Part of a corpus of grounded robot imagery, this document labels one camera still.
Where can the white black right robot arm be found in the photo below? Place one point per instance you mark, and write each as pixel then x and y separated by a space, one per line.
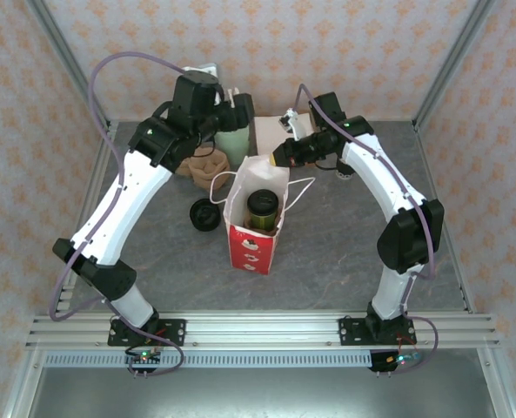
pixel 388 183

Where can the aluminium mounting rail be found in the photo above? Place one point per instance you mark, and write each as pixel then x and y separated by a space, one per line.
pixel 262 328

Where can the stack of beige paper cups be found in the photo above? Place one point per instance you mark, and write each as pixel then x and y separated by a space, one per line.
pixel 345 172

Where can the stack of pale napkins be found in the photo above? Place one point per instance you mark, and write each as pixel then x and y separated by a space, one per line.
pixel 270 135

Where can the red white paper bag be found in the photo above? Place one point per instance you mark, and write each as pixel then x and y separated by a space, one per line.
pixel 251 257

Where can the small circuit board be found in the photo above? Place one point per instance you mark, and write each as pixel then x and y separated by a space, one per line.
pixel 144 358
pixel 399 359

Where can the aluminium frame post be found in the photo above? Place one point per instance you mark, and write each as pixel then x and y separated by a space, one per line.
pixel 69 65
pixel 454 65

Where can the aluminium side rail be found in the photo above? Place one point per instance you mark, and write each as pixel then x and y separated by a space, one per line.
pixel 90 196
pixel 453 244

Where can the green paper coffee cup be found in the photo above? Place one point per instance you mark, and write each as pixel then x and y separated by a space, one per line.
pixel 262 221

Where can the mint green straw cup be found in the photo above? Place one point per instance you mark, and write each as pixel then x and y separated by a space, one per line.
pixel 233 148

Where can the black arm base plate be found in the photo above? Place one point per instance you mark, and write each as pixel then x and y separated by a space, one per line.
pixel 349 331
pixel 175 331

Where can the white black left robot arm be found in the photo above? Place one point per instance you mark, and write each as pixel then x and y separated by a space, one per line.
pixel 118 213

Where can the grey metal sheet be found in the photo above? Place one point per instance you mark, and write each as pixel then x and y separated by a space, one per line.
pixel 257 392

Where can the stack of black lids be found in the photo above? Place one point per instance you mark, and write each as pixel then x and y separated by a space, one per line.
pixel 204 214

